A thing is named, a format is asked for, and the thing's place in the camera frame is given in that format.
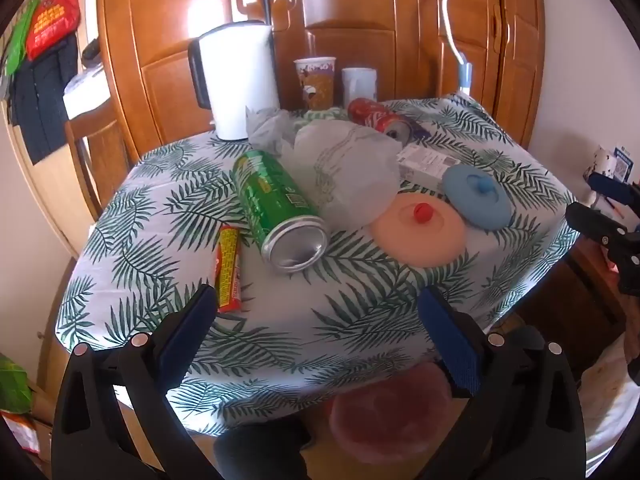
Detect leaf print tablecloth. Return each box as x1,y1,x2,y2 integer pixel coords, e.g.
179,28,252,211
55,92,584,436

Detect green soda can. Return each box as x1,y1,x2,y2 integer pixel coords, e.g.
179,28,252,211
231,149,332,275

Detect red soda can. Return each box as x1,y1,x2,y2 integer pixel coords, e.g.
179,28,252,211
347,98,414,145

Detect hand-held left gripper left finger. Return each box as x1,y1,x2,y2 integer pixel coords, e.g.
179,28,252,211
51,284,221,480

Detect crumpled clear plastic bag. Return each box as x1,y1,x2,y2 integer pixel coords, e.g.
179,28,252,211
244,105,302,157

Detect orange snack packet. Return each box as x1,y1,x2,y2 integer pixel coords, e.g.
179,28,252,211
0,409,42,457

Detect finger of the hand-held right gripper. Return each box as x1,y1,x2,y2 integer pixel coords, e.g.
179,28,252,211
588,172,640,207
565,202,629,249

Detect pink trash bin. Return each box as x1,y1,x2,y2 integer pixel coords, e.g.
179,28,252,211
327,360,474,466

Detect green plastic bag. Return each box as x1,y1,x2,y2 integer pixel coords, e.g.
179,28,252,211
0,354,34,414

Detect peach silicone lid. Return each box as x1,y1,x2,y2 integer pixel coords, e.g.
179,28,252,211
369,194,469,269

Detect purple wrapper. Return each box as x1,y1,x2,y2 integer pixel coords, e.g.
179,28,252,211
407,119,434,142

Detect white carton box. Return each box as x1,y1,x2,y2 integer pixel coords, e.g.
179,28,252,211
397,142,462,194

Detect dark rounded object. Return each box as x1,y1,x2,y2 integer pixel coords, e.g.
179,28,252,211
214,417,314,480

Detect wooden chair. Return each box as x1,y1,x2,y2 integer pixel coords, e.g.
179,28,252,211
65,100,132,222

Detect blue silicone lid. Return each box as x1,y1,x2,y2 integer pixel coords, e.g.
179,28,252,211
442,164,512,231

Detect translucent white plastic bag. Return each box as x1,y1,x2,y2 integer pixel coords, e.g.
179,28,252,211
292,122,402,231

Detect white blue handle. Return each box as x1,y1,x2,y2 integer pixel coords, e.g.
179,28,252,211
432,0,474,97

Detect white electric kettle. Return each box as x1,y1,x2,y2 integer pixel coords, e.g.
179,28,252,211
187,20,281,142

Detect white mug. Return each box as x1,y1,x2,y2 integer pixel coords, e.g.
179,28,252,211
341,67,378,109

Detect white cup with blue print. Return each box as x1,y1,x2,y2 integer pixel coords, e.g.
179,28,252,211
582,145,635,184

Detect dark hanging clothes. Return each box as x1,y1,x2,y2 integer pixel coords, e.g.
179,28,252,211
9,35,81,164

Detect wooden wardrobe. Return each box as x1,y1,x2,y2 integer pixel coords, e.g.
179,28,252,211
95,0,547,162

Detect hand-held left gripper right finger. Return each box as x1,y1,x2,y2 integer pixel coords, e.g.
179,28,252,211
415,285,587,480

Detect green white striped cloth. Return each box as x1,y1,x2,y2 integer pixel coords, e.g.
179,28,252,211
291,106,352,130

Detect red yellow snack packet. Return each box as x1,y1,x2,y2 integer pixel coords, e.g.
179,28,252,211
214,224,244,314

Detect red bag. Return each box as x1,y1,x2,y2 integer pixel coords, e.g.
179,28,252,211
25,0,81,61

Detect patterned paper cup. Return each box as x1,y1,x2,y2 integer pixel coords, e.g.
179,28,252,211
293,56,337,112

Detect wooden side cabinet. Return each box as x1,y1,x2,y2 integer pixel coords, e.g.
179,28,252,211
515,237,640,363

